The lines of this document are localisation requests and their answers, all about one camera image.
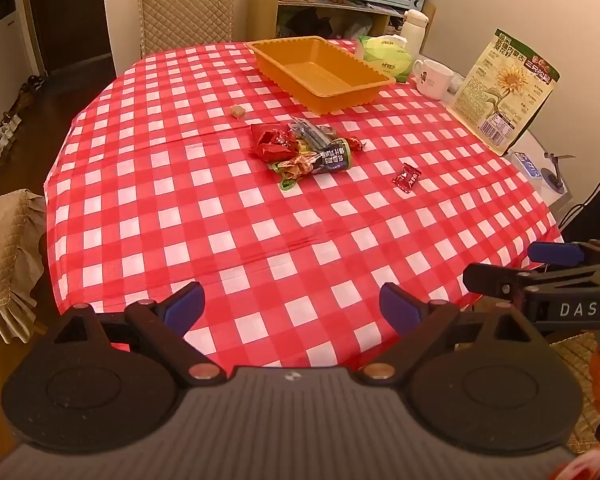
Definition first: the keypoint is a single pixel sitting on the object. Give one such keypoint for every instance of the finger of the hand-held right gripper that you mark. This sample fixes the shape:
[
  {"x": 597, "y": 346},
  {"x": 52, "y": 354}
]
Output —
[
  {"x": 555, "y": 253},
  {"x": 490, "y": 277}
]

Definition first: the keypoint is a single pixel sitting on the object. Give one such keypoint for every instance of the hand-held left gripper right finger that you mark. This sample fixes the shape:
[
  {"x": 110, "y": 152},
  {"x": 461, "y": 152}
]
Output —
[{"x": 397, "y": 310}]

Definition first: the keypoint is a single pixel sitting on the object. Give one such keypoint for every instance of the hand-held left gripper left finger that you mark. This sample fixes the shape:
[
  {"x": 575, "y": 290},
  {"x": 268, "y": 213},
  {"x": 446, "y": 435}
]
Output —
[{"x": 185, "y": 306}]

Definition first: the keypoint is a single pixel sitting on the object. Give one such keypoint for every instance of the small red candy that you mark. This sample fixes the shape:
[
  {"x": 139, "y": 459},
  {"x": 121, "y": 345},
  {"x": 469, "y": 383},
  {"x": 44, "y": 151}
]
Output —
[{"x": 406, "y": 177}]

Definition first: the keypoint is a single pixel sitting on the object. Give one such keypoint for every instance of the yellow green candy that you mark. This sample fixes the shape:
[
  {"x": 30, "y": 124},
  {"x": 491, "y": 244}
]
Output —
[{"x": 289, "y": 180}]

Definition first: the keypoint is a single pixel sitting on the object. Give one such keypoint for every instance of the dark snack packet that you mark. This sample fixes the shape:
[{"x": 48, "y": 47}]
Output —
[{"x": 332, "y": 157}]

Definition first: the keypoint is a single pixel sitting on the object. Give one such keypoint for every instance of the brown twisted wrapper candy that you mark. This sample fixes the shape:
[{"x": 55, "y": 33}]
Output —
[{"x": 355, "y": 144}]

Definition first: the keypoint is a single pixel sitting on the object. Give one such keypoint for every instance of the green brown candy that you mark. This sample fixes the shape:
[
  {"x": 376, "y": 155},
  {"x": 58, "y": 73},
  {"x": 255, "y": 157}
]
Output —
[{"x": 297, "y": 164}]

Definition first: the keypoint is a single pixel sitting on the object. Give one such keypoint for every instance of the red snack packet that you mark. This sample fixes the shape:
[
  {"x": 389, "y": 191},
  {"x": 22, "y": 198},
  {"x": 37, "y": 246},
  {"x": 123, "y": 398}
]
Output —
[
  {"x": 270, "y": 134},
  {"x": 272, "y": 151}
]

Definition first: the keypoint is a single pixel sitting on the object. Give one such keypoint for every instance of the brown cube snack clear wrapper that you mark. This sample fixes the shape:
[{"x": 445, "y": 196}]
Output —
[{"x": 237, "y": 111}]

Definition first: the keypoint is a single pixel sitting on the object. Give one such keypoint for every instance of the orange plastic tray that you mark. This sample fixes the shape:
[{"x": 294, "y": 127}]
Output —
[{"x": 320, "y": 80}]

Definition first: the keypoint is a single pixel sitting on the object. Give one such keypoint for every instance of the small black desk stand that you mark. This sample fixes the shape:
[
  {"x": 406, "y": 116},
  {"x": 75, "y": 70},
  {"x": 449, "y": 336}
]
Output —
[{"x": 552, "y": 180}]

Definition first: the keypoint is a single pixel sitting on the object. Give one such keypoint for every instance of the woven seat mat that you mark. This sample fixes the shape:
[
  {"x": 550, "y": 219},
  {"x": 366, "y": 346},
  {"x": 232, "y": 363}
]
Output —
[{"x": 575, "y": 390}]

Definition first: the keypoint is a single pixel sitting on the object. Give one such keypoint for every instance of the small blue box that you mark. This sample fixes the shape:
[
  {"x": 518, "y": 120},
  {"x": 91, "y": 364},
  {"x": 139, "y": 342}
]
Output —
[{"x": 526, "y": 165}]

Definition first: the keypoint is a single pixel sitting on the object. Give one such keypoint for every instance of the red checkered tablecloth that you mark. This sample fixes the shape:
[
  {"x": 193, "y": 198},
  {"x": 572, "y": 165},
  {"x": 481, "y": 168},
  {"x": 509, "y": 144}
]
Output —
[{"x": 180, "y": 210}]

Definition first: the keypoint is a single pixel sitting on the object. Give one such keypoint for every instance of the sunflower seed bag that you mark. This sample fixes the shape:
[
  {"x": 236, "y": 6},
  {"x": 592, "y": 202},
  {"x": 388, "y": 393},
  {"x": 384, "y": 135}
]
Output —
[{"x": 505, "y": 95}]

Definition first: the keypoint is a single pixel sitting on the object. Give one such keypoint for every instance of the beige ruffled chair cover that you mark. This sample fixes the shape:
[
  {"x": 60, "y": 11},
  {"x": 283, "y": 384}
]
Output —
[{"x": 10, "y": 240}]

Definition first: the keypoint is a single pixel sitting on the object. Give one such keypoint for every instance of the white mug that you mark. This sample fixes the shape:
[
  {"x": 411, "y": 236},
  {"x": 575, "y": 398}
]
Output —
[{"x": 435, "y": 80}]

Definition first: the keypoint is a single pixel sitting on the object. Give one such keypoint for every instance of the green tissue pack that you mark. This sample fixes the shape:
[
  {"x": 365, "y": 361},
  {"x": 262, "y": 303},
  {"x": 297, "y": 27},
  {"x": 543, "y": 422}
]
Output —
[{"x": 387, "y": 57}]

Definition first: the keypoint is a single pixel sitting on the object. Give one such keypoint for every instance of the row of shoes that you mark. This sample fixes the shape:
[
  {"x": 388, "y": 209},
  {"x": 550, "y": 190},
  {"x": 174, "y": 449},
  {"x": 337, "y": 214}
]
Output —
[{"x": 5, "y": 130}]

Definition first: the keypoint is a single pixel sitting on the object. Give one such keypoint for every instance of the white thermos bottle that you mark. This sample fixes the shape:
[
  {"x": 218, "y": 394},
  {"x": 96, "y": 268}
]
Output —
[{"x": 414, "y": 30}]

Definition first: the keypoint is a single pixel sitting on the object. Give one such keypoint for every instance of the white plastic bag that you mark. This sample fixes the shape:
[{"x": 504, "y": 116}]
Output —
[{"x": 355, "y": 27}]

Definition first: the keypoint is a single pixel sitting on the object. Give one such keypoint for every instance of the quilted beige chair back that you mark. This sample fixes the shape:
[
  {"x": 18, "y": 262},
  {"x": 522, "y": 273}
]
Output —
[{"x": 185, "y": 10}]

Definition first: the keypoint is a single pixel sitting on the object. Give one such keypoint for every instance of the black bag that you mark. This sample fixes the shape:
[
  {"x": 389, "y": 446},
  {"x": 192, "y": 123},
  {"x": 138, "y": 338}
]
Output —
[{"x": 310, "y": 22}]

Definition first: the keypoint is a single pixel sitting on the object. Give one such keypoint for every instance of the wooden shelf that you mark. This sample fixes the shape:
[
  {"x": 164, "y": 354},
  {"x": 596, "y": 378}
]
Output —
[{"x": 265, "y": 5}]

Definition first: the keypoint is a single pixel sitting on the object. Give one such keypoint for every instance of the dark wooden door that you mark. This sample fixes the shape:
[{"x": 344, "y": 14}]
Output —
[{"x": 70, "y": 15}]

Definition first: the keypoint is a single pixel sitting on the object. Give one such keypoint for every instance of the black stand frame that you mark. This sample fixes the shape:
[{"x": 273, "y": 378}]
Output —
[{"x": 595, "y": 220}]

